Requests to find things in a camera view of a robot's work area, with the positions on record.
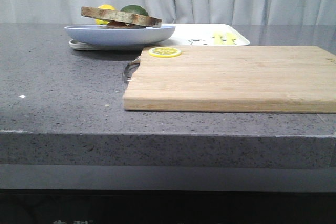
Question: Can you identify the bread slice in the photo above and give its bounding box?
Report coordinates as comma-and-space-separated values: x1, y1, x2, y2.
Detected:
106, 24, 146, 29
81, 6, 162, 28

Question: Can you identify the light blue round plate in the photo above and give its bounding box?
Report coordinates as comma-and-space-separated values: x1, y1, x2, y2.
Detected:
64, 25, 175, 46

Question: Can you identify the fried egg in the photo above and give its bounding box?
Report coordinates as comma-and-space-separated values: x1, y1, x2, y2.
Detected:
106, 20, 127, 27

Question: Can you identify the white bear print tray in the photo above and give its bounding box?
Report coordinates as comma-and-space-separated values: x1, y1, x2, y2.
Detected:
69, 24, 250, 51

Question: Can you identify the yellow lemon slice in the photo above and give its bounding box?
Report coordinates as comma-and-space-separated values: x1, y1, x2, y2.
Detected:
148, 47, 181, 58

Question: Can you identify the yellow plastic fork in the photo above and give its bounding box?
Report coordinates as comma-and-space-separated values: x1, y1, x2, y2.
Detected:
213, 31, 224, 45

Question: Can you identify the yellow plastic knife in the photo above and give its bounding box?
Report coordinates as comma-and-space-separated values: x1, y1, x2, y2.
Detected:
225, 33, 237, 45

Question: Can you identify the green lime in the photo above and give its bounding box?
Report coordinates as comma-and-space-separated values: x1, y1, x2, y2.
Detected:
121, 5, 149, 16

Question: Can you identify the back yellow lemon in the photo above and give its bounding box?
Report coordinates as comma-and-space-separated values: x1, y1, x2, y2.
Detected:
95, 4, 115, 25

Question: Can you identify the wooden cutting board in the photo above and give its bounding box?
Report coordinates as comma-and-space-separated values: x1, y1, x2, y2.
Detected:
123, 46, 335, 113

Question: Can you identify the metal cutting board handle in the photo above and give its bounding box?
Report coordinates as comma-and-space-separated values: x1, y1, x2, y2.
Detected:
122, 56, 140, 83

